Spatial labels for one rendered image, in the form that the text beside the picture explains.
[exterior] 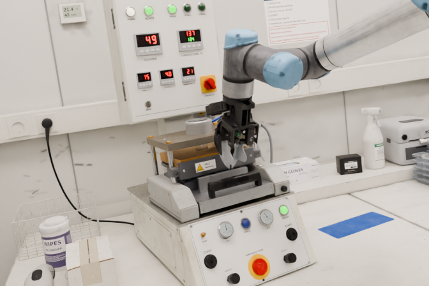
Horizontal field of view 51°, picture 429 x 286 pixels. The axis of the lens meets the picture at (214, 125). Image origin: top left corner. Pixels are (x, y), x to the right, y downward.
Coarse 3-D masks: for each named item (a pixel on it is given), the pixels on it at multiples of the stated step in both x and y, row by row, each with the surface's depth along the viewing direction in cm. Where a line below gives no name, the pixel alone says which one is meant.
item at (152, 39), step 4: (140, 36) 133; (144, 36) 134; (148, 36) 134; (152, 36) 135; (140, 40) 134; (144, 40) 134; (148, 40) 135; (152, 40) 135; (156, 40) 136; (140, 44) 134; (144, 44) 134; (148, 44) 135; (152, 44) 135; (156, 44) 136
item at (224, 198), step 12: (240, 168) 124; (204, 180) 119; (264, 180) 123; (192, 192) 120; (204, 192) 119; (216, 192) 117; (228, 192) 116; (240, 192) 116; (252, 192) 117; (264, 192) 119; (204, 204) 111; (216, 204) 113; (228, 204) 114
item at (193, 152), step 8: (208, 144) 138; (176, 152) 132; (184, 152) 130; (192, 152) 129; (200, 152) 127; (208, 152) 126; (216, 152) 125; (168, 160) 129; (176, 160) 122; (184, 160) 120
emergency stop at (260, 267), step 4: (256, 260) 111; (260, 260) 112; (264, 260) 112; (252, 264) 111; (256, 264) 111; (260, 264) 111; (264, 264) 112; (252, 268) 111; (256, 268) 110; (260, 268) 111; (264, 268) 111; (256, 272) 110; (260, 272) 110; (264, 272) 111
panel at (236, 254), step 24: (216, 216) 113; (240, 216) 115; (288, 216) 120; (192, 240) 108; (216, 240) 110; (240, 240) 113; (264, 240) 115; (288, 240) 117; (216, 264) 108; (240, 264) 110; (288, 264) 115
